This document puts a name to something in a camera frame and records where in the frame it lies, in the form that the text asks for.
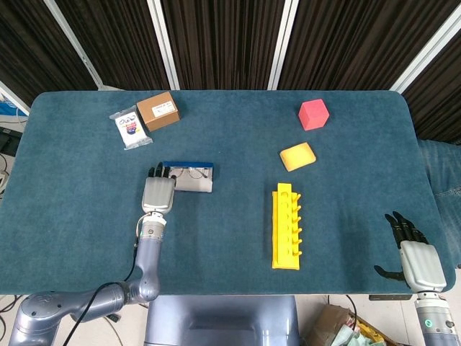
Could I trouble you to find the white plastic packet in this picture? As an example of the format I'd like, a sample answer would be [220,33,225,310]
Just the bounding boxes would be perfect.
[109,106,153,151]

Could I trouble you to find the yellow test tube rack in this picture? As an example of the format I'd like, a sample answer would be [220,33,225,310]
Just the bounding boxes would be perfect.
[271,182,302,270]

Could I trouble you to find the white aluminium partition post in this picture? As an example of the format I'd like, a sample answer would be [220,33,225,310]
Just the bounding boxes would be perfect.
[0,81,30,116]
[268,0,300,90]
[45,0,105,91]
[147,0,180,90]
[390,5,461,93]

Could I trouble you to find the thin-framed eyeglasses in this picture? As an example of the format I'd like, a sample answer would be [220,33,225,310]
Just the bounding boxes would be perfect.
[169,167,210,181]

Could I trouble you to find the red foam cube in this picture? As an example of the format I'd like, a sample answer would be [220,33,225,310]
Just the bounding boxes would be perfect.
[297,99,330,131]

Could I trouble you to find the brown cardboard box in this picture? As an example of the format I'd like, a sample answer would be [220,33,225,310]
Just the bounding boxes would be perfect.
[136,91,181,133]

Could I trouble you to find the grey glasses case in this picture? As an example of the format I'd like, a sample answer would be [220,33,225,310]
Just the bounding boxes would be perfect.
[161,161,215,195]

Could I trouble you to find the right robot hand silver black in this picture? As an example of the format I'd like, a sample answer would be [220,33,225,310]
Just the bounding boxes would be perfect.
[373,211,447,292]

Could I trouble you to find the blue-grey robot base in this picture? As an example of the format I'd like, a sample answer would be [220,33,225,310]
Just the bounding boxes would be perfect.
[143,295,300,346]

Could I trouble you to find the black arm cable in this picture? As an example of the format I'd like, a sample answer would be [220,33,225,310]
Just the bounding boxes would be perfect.
[64,230,140,346]

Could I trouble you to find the yellow sponge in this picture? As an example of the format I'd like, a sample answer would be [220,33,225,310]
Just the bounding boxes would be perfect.
[279,141,318,172]

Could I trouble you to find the teal table cloth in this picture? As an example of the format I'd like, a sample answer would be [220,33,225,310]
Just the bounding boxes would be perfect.
[0,89,457,296]

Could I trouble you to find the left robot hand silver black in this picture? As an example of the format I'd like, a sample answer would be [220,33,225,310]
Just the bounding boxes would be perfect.
[141,161,176,214]

